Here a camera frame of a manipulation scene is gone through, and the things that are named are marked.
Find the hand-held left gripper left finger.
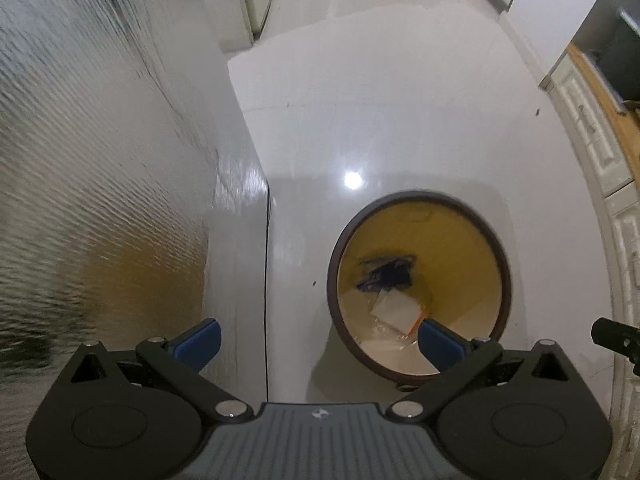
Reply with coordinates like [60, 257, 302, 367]
[64, 318, 256, 423]

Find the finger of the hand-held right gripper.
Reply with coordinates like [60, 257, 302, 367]
[590, 317, 640, 377]

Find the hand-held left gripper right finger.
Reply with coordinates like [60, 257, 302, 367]
[386, 318, 581, 422]

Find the brown-rimmed yellow trash bin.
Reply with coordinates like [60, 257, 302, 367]
[327, 190, 514, 390]

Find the white paper packet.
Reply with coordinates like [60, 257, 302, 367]
[370, 292, 432, 334]

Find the dark blue wrapper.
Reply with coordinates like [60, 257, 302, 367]
[356, 255, 419, 294]

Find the white cabinet with wooden top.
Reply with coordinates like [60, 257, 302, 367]
[539, 42, 640, 466]

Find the black cable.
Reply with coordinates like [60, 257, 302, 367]
[262, 182, 274, 404]

